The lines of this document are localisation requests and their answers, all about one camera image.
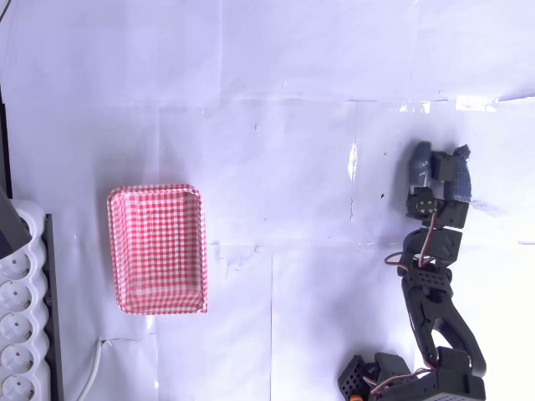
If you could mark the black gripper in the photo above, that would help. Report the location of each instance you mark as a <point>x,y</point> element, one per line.
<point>453,213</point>

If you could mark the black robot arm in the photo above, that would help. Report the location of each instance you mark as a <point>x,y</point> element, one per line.
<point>439,317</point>

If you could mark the white power strip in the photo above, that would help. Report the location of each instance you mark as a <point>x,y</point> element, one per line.
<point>18,317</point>

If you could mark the small black block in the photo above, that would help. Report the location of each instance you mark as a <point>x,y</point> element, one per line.
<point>442,166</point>

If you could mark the red checkered tray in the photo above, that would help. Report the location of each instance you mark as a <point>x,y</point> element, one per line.
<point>159,250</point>

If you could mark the dark vertical bar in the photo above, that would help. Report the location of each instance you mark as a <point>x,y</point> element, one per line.
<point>4,150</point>

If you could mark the black edge strip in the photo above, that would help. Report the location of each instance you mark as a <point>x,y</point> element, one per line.
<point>53,301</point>

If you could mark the grey plug adapter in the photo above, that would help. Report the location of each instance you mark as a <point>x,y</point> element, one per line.
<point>10,227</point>

